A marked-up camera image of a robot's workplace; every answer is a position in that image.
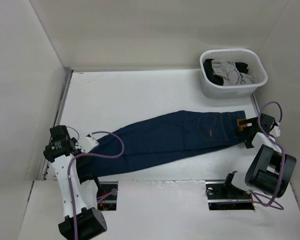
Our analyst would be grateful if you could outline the dark blue denim trousers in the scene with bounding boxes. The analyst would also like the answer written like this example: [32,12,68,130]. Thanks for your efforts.
[77,110,246,179]

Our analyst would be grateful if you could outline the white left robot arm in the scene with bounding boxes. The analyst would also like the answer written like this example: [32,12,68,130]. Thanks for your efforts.
[43,125,108,240]

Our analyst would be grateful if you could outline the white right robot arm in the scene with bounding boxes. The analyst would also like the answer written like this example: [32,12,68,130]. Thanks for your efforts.
[237,113,297,198]

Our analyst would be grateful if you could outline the white plastic laundry basket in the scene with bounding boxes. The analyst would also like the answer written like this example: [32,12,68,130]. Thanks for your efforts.
[199,48,268,99]

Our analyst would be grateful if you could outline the grey garment in basket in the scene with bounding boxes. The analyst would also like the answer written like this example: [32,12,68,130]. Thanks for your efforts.
[211,59,259,86]

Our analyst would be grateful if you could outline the black garment in basket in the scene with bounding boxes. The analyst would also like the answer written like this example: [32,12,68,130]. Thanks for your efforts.
[203,58,251,86]

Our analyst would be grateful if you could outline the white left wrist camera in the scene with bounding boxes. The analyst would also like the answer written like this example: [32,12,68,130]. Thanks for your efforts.
[82,134,99,153]

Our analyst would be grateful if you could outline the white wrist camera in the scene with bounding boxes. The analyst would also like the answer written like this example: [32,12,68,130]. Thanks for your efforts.
[82,134,99,153]
[269,123,281,138]

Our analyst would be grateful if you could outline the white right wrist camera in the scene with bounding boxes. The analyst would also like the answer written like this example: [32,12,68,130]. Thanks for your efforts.
[269,123,281,138]

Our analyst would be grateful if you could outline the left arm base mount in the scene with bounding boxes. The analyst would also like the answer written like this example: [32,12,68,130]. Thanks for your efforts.
[97,181,119,211]

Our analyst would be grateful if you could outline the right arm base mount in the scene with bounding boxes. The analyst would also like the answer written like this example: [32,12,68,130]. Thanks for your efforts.
[205,180,255,211]

